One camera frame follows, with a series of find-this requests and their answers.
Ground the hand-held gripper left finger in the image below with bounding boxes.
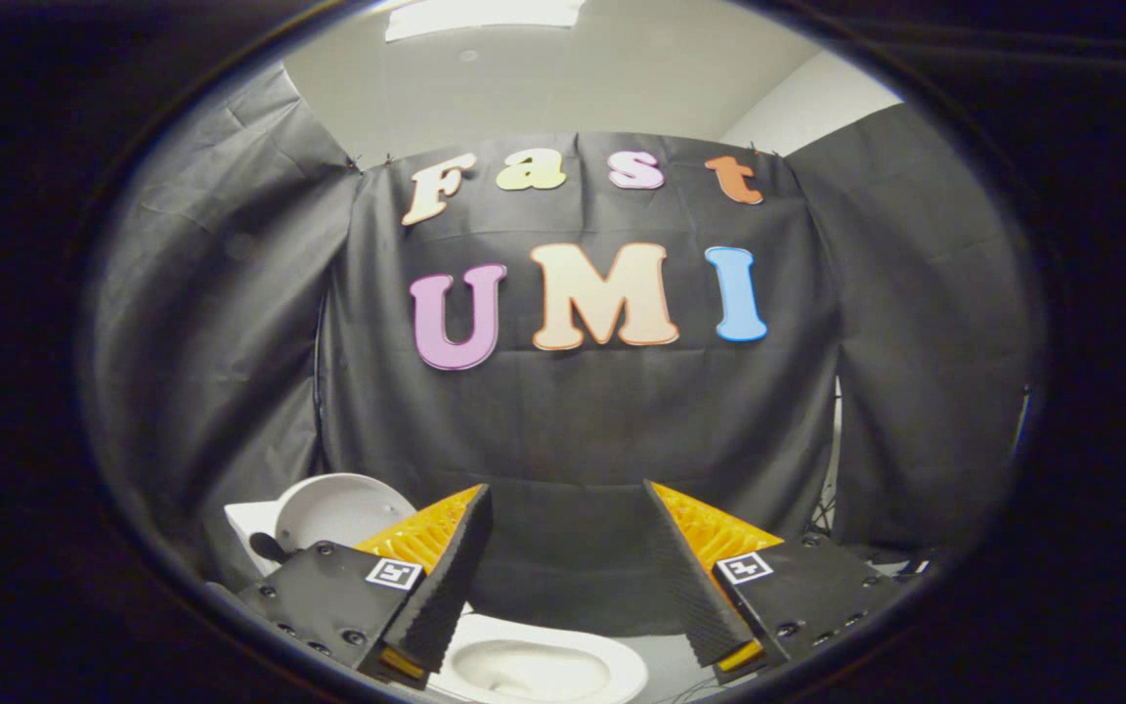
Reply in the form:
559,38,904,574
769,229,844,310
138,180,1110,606
236,483,494,690

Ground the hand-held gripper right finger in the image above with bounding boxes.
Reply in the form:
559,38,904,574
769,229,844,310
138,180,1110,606
643,480,916,683

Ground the white toilet lid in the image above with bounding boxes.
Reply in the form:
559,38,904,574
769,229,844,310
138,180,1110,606
274,473,418,566

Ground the white toilet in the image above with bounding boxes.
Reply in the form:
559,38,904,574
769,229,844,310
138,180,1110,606
224,500,650,704

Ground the black tripod stand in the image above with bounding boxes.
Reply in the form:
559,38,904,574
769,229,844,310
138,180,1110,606
812,379,845,537

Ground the black backdrop cloth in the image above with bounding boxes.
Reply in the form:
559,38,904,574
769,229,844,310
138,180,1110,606
82,62,1045,638

